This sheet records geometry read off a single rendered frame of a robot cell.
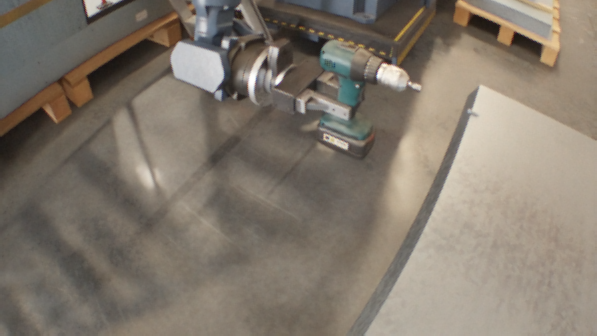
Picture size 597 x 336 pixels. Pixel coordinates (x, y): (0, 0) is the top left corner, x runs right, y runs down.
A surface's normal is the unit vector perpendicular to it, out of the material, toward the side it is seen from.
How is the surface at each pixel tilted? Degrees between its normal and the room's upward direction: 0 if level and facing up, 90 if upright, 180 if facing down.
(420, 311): 0
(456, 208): 0
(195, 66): 72
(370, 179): 0
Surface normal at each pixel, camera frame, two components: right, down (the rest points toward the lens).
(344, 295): 0.01, -0.71
